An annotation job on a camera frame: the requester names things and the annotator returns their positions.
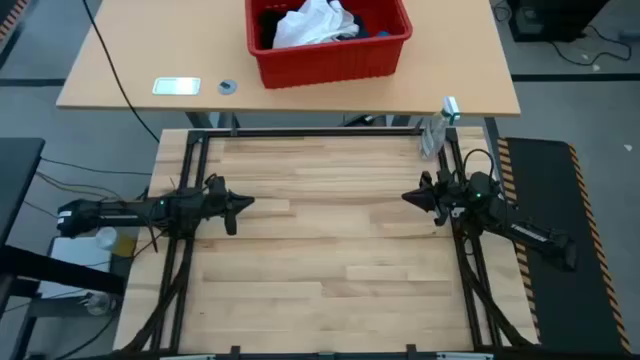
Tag black garment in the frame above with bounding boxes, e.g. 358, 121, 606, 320
257, 9, 287, 50

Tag long black cable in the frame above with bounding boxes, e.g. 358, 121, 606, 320
81, 0, 161, 144

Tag clear glass jar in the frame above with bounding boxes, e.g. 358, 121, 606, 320
83, 292, 120, 317

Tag clear spray bottle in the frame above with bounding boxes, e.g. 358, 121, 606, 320
418, 95, 462, 162

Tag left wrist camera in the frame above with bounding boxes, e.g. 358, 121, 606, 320
205, 173, 227, 196

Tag red plastic laundry bin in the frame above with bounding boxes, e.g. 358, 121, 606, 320
244, 0, 414, 90

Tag black aluminium table frame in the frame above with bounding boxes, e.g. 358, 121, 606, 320
117, 125, 540, 360

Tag black computer case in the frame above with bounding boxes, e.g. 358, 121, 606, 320
507, 0, 611, 44

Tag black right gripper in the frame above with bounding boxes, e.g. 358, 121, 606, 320
401, 171, 464, 227

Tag thin black cable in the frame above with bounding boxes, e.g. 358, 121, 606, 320
39, 157, 154, 177

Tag black power cable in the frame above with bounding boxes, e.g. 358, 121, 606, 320
548, 23, 634, 68

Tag light wooden desk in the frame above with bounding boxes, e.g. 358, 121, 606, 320
55, 0, 521, 118

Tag black mat striped edges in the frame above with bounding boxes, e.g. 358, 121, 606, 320
496, 136, 634, 356
0, 0, 30, 42

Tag white flat box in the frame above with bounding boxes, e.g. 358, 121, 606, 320
38, 235, 112, 300

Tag right arm cable loop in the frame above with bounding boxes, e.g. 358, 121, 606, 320
462, 148, 497, 176

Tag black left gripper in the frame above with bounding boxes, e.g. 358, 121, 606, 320
202, 191, 256, 236

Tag clear bottle amber liquid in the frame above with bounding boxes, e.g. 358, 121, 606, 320
94, 225, 137, 259

